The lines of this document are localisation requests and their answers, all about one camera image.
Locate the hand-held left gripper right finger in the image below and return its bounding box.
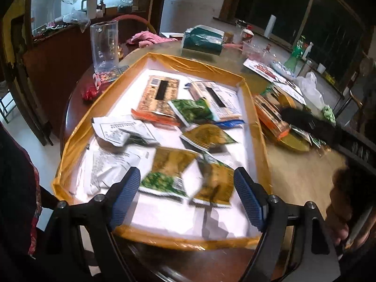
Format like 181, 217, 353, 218
234, 167, 341, 282

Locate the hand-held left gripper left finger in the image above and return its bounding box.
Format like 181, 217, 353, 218
38, 167, 141, 282

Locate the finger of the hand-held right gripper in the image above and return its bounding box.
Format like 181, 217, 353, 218
279, 107, 344, 149

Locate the white snack packet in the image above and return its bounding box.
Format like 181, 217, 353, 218
83, 147, 157, 196
91, 114, 161, 148

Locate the yellow green snack packet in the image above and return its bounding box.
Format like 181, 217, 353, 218
138, 147, 201, 198
190, 153, 236, 208

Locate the orange cracker packet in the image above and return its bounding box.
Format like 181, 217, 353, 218
252, 94, 290, 141
131, 75, 182, 127

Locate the gold-edged white tray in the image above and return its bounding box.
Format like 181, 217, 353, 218
51, 52, 273, 252

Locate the olive green snack packet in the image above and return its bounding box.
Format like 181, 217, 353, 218
179, 124, 239, 153

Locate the person's right hand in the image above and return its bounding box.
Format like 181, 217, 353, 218
326, 194, 376, 250

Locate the green cloth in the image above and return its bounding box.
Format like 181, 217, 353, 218
321, 105, 336, 123

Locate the white plastic bag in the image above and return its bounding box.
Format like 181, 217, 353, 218
293, 72, 325, 108

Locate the printed flyer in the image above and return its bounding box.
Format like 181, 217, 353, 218
243, 58, 304, 98

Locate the green plastic bottle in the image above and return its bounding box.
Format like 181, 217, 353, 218
283, 35, 306, 71

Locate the white spray bottle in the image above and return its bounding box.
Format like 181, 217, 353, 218
302, 42, 314, 60

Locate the clear plastic container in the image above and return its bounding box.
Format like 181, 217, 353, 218
242, 41, 265, 60

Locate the white paper roll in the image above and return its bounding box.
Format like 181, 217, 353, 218
264, 14, 277, 38

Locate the red crumpled wrapper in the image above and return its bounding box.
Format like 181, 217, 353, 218
82, 73, 102, 102

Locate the person's body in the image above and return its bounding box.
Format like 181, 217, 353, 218
0, 122, 59, 282

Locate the colourful printed card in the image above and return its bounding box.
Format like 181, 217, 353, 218
99, 65, 130, 83

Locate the green tissue pack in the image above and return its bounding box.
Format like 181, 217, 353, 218
181, 25, 225, 56

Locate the clear plastic cup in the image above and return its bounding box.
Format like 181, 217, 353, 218
89, 20, 120, 74

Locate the pink cloth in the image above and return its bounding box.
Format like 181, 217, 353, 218
126, 31, 178, 48

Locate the red hoop chair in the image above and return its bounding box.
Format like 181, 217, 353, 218
117, 14, 158, 36

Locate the clear plastic bag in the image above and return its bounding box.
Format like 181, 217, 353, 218
63, 8, 90, 26

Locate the white jug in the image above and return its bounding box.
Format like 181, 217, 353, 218
80, 0, 99, 20

